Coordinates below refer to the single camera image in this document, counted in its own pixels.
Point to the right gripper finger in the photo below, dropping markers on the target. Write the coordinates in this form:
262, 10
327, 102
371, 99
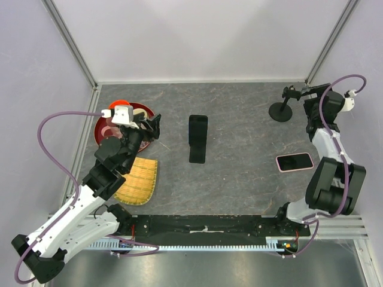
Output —
321, 87
305, 93

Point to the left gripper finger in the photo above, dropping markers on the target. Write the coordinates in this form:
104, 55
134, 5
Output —
155, 133
153, 122

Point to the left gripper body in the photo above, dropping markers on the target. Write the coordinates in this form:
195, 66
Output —
146, 132

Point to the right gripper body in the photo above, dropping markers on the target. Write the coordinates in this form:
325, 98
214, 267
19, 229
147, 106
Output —
310, 105

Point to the black round-base phone holder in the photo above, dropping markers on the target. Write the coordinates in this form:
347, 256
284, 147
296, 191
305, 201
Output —
281, 111

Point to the black smartphone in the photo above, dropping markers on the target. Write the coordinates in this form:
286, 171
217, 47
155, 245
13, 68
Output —
198, 129

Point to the black folding phone stand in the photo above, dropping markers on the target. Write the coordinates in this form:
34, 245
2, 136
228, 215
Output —
197, 152

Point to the pink case smartphone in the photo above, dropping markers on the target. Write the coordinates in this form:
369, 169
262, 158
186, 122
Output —
294, 162

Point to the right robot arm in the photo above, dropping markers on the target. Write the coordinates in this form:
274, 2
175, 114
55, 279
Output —
337, 180

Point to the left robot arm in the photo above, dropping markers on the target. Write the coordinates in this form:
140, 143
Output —
46, 250

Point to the beige mug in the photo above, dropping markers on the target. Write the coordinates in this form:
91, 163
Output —
140, 114

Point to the pink mug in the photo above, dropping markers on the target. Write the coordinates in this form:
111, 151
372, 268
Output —
109, 131

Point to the orange bowl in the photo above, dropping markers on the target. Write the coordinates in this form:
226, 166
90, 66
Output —
119, 102

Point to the red round tray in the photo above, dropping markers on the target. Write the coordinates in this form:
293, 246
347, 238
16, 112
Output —
102, 122

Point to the woven bamboo tray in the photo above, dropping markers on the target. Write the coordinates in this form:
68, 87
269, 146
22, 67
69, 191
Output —
140, 183

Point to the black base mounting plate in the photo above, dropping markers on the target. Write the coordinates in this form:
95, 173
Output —
208, 230

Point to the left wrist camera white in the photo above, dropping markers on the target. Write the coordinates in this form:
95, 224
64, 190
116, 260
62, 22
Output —
121, 115

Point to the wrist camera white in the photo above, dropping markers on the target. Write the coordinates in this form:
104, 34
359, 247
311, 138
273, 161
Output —
349, 100
121, 115

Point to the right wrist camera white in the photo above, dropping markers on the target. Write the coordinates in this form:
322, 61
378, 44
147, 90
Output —
349, 100

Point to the slotted cable duct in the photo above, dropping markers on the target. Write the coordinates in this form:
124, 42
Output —
109, 244

